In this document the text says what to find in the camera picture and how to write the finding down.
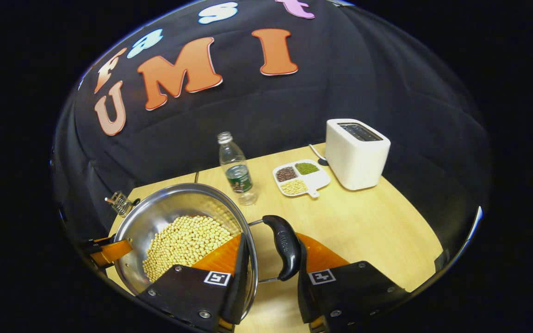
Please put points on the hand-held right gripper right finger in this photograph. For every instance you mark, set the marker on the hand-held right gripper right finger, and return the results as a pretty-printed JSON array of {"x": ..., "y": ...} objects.
[{"x": 306, "y": 300}]

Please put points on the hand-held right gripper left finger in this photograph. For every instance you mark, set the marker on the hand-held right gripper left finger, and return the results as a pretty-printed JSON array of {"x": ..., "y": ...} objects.
[{"x": 238, "y": 286}]

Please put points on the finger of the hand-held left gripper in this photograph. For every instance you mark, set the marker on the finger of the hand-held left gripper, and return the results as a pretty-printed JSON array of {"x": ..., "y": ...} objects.
[{"x": 116, "y": 249}]

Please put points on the stainless steel pot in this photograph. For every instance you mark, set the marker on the stainless steel pot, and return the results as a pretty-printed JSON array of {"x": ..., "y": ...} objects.
[{"x": 155, "y": 217}]

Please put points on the glass toothpick holder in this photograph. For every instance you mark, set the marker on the glass toothpick holder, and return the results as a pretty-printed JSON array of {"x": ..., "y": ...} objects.
[{"x": 122, "y": 203}]

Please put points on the pile of yellow soybeans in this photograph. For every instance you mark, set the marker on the pile of yellow soybeans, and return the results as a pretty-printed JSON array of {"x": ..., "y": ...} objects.
[{"x": 183, "y": 240}]

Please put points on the clear plastic water bottle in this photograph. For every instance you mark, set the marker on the clear plastic water bottle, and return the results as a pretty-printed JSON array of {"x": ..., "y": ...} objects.
[{"x": 238, "y": 175}]

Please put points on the white divided dish with beans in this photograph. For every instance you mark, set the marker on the white divided dish with beans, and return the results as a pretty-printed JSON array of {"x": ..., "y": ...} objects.
[{"x": 301, "y": 178}]

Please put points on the white toaster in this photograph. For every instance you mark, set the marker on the white toaster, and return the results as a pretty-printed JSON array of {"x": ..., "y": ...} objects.
[{"x": 356, "y": 159}]

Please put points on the black backdrop cloth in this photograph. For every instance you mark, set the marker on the black backdrop cloth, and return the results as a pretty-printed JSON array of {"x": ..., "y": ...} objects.
[{"x": 387, "y": 83}]

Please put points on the black table bracket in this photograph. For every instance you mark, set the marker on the black table bracket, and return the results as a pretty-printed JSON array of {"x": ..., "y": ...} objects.
[{"x": 441, "y": 260}]

